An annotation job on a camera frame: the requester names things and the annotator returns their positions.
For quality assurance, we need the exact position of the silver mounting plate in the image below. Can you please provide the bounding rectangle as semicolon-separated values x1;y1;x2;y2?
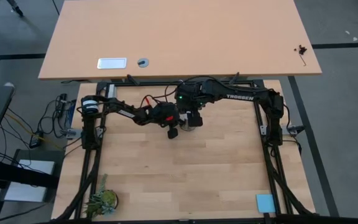
106;83;117;98

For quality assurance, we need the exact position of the light wooden desk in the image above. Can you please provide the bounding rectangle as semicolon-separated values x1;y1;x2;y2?
38;0;323;81

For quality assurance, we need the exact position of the white rectangular tray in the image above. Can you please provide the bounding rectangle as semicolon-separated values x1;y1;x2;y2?
96;57;127;70

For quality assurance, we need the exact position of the black power strip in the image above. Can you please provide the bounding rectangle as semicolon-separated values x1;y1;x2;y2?
56;92;76;125

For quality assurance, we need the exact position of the green potted plant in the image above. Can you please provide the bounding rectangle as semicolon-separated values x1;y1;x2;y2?
84;174;119;218

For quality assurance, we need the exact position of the black power adapter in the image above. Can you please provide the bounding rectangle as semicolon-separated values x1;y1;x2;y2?
29;133;45;149

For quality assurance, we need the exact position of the blue sticky note pad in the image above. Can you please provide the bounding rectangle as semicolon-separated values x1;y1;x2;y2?
255;194;276;214

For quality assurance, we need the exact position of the white sheet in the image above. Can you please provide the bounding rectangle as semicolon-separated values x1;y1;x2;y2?
4;159;55;203

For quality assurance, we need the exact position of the black crossbar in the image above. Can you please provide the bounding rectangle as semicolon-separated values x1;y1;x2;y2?
0;157;60;189

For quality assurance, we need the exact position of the black stand leg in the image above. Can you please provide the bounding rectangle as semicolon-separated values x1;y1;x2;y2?
6;0;24;17

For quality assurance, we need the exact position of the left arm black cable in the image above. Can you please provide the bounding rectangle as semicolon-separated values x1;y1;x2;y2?
140;83;180;108

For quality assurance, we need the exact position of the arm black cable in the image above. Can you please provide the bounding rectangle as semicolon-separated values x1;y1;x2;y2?
140;83;180;108
178;75;226;86

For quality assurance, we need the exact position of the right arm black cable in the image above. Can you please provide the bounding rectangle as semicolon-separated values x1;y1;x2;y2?
178;75;226;86

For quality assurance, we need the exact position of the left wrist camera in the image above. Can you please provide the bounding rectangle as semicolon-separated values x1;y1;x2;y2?
167;127;180;140

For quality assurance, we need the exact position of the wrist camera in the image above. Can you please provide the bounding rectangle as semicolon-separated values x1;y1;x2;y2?
167;127;180;140
186;110;204;128

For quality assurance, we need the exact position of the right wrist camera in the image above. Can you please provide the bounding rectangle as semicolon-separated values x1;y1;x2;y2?
186;110;204;128

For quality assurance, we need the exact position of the black aluminium table frame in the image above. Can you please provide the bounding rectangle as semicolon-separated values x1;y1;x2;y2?
53;79;318;224

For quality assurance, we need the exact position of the silver base bracket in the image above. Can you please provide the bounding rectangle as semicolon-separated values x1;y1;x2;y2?
283;124;305;136
60;128;83;140

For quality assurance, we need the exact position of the yellow floor cable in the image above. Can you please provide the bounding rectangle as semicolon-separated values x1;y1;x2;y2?
4;112;64;151

